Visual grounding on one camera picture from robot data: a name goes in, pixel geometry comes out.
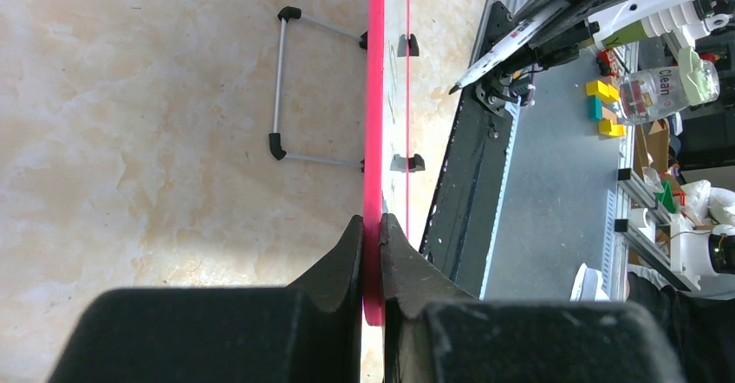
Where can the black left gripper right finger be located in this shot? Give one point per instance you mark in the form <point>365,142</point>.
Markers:
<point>436,332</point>

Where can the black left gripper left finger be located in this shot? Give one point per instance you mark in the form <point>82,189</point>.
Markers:
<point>307,331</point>

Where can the red framed whiteboard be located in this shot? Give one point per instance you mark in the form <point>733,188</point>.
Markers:
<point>388,159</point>

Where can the white whiteboard marker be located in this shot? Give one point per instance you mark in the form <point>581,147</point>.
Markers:
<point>510,44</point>

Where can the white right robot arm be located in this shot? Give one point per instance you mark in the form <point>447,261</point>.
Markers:
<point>560,27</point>

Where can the white paper cup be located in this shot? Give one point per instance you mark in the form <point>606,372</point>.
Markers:
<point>587,286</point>

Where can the green toy cone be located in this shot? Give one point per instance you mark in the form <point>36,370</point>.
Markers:
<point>666,198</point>

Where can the teal toy block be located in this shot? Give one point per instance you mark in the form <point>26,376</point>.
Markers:
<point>595,108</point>

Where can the yellow toy block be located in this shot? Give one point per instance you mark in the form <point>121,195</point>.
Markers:
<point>609,94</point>

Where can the clear plastic Clean bottle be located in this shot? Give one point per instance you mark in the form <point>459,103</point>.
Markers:
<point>657,93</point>

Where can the white cable duct rail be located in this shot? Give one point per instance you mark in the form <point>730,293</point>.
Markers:
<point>512,112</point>

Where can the aluminium frame rail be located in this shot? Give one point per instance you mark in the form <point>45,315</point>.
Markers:
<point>643,216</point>

